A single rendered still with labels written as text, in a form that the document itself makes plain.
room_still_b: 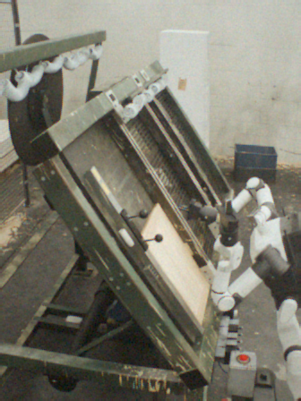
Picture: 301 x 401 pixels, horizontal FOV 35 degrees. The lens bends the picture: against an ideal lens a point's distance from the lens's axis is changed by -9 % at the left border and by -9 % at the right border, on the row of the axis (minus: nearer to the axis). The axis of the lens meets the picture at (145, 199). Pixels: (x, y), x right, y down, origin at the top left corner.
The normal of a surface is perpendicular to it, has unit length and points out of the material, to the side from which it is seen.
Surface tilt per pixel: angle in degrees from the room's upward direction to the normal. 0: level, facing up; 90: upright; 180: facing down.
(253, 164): 90
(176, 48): 90
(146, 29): 90
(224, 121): 90
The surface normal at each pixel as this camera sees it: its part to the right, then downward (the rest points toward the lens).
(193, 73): -0.19, 0.38
